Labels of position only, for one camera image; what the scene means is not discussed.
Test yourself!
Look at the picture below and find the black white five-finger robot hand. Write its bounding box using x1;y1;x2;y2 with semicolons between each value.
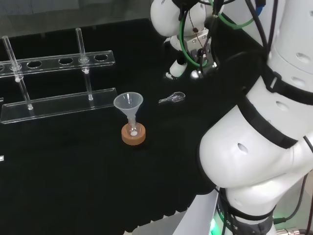
163;28;219;80

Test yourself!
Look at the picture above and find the clear plastic funnel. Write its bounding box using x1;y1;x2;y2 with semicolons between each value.
113;92;144;129

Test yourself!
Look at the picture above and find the glass round-bottom flask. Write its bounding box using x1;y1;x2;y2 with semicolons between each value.
127;117;141;138

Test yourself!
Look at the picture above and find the clear funnel stand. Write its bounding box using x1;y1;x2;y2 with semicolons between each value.
0;27;117;125

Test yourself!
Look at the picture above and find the black bench cloth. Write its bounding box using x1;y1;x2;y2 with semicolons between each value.
0;17;269;235

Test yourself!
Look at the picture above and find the green cable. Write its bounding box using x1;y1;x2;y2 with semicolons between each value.
179;0;256;67

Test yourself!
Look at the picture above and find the brown cork ring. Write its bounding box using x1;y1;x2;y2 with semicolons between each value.
121;123;147;146

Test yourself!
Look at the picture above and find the black cable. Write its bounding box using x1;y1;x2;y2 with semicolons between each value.
273;135;313;225

